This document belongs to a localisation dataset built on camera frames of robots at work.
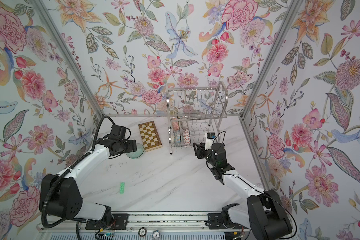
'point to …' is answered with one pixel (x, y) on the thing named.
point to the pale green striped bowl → (137, 154)
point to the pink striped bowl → (184, 125)
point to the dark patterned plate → (177, 138)
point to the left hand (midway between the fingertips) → (133, 146)
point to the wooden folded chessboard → (150, 138)
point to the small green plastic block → (122, 187)
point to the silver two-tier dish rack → (193, 112)
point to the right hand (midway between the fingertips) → (196, 143)
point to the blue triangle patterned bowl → (186, 137)
